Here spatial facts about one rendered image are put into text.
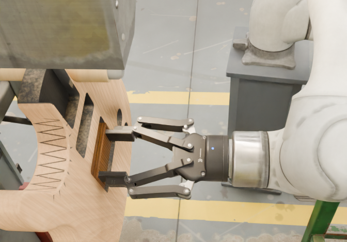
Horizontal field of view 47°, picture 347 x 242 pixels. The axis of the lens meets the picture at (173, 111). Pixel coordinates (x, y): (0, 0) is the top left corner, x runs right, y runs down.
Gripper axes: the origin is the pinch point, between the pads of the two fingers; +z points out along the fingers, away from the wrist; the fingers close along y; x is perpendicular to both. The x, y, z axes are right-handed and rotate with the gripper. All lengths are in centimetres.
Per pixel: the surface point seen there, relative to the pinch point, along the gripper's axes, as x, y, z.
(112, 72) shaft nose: 17.5, 4.5, -4.3
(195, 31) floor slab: -148, 157, -2
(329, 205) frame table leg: -72, 16, -55
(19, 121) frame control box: -20.1, 16.9, 29.1
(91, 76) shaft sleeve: 17.3, 3.9, -1.5
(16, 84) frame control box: -7.7, 19.2, 24.9
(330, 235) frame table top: -93, 11, -60
